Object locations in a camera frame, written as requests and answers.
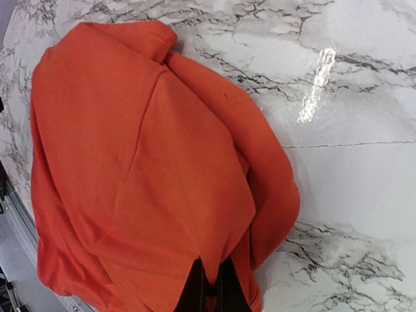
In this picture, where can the orange t-shirt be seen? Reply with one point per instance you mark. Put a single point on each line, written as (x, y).
(144, 161)

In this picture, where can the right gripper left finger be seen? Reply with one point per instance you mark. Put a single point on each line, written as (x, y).
(194, 294)

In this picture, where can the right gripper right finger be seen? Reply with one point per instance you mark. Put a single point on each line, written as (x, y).
(229, 294)

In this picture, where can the aluminium front frame rail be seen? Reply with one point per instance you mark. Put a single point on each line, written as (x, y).
(19, 277)

